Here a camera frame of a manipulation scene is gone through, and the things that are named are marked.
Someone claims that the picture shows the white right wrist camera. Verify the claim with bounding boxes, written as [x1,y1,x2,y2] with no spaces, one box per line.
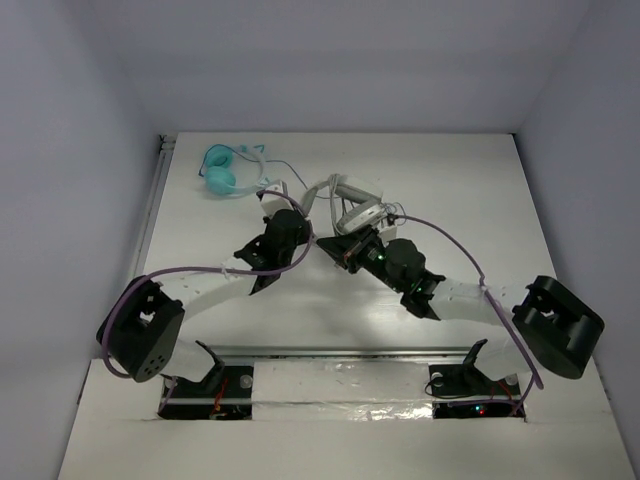
[378,214,398,245]

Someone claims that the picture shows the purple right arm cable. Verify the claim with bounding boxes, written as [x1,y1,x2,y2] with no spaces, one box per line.
[387,214,544,416]

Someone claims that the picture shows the white over-ear headphones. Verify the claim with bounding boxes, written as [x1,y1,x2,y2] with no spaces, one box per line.
[300,174,387,235]

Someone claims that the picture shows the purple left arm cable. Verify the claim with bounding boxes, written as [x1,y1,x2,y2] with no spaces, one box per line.
[99,188,314,416]

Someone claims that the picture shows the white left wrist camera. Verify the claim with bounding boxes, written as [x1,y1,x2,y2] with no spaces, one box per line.
[256,180,294,218]

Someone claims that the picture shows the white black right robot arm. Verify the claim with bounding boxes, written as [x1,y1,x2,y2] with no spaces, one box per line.
[317,227,605,393]

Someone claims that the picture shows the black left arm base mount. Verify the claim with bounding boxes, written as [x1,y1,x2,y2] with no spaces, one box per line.
[157,342,254,421]

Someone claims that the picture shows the teal cat-ear headphones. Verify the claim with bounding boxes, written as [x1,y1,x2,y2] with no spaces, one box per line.
[198,144,269,198]

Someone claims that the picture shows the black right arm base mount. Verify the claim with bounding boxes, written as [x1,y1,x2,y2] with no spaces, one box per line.
[424,339,526,420]

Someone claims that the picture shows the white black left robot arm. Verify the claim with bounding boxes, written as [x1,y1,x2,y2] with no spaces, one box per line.
[96,209,313,394]

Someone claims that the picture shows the aluminium rail at table front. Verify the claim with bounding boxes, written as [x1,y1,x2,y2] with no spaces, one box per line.
[102,342,501,361]

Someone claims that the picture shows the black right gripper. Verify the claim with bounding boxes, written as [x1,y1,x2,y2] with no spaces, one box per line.
[319,223,406,294]

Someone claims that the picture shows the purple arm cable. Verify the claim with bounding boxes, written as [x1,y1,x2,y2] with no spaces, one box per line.
[99,188,314,416]
[387,214,544,416]

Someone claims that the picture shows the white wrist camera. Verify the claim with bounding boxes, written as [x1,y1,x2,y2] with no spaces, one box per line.
[378,214,398,245]
[256,180,294,218]

